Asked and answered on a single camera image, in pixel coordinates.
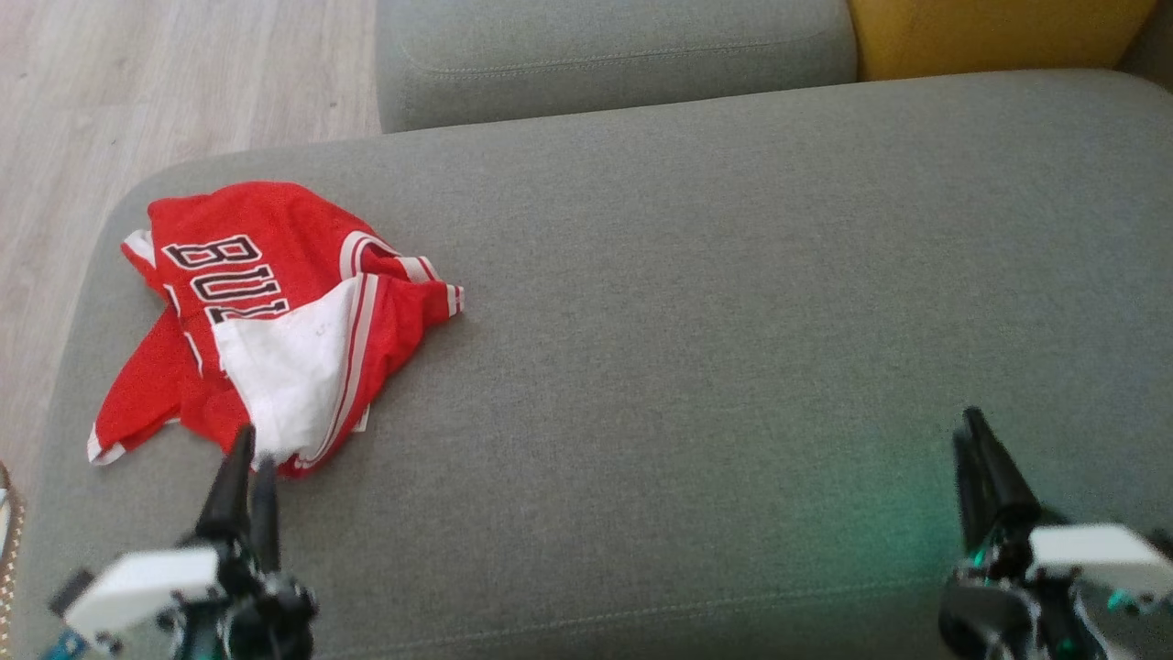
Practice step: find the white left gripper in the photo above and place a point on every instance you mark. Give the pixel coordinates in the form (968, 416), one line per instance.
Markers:
(137, 587)

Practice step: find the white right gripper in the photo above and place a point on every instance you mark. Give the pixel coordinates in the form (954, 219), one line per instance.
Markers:
(1090, 555)

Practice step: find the red basketball jersey white sleeves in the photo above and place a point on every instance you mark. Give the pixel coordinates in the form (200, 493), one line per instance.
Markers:
(284, 266)

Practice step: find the woven laundry basket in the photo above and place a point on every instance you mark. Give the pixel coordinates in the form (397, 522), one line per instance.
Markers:
(7, 550)

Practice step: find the grey sofa seat cushion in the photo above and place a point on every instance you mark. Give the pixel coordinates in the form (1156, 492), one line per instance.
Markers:
(696, 348)

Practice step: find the yellow cushion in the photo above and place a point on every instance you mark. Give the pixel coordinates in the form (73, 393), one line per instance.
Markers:
(990, 32)

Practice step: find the grey sofa back cushion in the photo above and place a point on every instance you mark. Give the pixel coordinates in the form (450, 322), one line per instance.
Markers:
(605, 55)

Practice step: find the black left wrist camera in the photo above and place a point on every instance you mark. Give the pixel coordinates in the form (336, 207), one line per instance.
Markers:
(71, 591)

